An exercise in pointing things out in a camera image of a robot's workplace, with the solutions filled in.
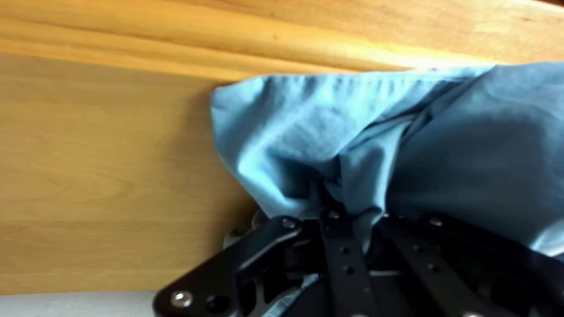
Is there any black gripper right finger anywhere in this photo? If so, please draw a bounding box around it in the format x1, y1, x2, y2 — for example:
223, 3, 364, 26
368, 211, 564, 317

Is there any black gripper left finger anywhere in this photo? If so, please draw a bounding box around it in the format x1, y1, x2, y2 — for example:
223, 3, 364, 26
151, 208, 384, 317

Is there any blue cloth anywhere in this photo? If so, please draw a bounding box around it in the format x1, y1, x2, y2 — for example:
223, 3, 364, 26
209, 60, 564, 261

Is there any wooden furniture panel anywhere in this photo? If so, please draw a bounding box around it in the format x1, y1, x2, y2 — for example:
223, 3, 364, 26
0, 0, 564, 296

